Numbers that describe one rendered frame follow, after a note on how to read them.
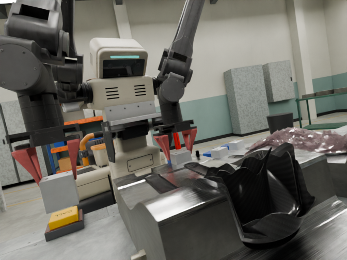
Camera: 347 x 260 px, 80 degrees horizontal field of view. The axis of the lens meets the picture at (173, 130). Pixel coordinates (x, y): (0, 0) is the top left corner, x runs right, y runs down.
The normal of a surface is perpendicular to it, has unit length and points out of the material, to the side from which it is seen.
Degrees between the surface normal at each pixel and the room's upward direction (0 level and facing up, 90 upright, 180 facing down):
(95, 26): 90
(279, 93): 90
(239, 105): 90
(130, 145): 98
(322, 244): 0
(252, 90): 90
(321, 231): 0
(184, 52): 81
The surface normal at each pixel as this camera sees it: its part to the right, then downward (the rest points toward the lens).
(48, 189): 0.41, 0.03
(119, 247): -0.18, -0.98
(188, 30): 0.20, -0.12
